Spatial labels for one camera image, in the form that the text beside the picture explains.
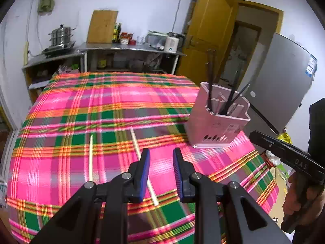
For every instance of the yellow snack bag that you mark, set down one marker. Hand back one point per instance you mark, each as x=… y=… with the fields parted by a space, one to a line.
x=285 y=138

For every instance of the steel steamer pot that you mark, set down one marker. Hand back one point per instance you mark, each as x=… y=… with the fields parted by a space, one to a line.
x=61 y=35

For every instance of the bundle of black chopsticks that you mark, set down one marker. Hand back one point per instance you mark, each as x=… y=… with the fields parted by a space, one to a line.
x=210 y=81

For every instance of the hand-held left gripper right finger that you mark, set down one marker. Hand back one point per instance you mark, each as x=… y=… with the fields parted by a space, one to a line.
x=177 y=175

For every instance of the green oil bottle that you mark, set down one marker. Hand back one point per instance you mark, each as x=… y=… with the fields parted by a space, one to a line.
x=114 y=34

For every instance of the low metal stove table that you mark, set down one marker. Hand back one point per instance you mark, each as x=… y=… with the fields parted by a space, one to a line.
x=50 y=59

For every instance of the person's right hand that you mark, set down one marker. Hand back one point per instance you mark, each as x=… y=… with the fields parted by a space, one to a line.
x=292 y=195

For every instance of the metal kitchen counter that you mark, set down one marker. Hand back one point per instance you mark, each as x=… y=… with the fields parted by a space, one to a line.
x=127 y=47

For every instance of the white electric kettle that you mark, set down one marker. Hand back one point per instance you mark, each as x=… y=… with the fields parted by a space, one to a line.
x=172 y=43

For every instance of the pink utensil holder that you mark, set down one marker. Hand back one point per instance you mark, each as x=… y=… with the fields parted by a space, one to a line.
x=210 y=122

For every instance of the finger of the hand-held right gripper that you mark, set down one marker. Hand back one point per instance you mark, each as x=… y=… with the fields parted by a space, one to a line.
x=266 y=142

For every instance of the wooden chopstick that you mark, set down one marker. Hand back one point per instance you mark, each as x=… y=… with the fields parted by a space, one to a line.
x=91 y=157
x=135 y=144

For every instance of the dark sauce bottle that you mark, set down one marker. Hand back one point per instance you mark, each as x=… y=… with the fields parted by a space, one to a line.
x=119 y=34

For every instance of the silver refrigerator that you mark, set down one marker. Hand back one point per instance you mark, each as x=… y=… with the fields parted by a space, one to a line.
x=279 y=81

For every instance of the yellow door frame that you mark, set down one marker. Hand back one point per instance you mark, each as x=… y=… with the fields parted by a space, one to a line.
x=266 y=9

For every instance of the pink plaid tablecloth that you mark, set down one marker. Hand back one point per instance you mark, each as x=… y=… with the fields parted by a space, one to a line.
x=76 y=106

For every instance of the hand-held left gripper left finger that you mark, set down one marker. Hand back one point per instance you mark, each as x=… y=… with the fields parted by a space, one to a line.
x=144 y=172

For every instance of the wooden cutting board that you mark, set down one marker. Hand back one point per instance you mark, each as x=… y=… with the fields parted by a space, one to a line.
x=101 y=26

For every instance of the black induction cooker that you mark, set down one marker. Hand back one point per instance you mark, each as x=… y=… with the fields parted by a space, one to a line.
x=58 y=49

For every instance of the yellow wooden door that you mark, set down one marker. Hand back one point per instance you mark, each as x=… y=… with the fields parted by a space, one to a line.
x=208 y=30

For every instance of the clear glass cup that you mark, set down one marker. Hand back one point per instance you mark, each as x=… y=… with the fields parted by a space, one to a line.
x=141 y=40

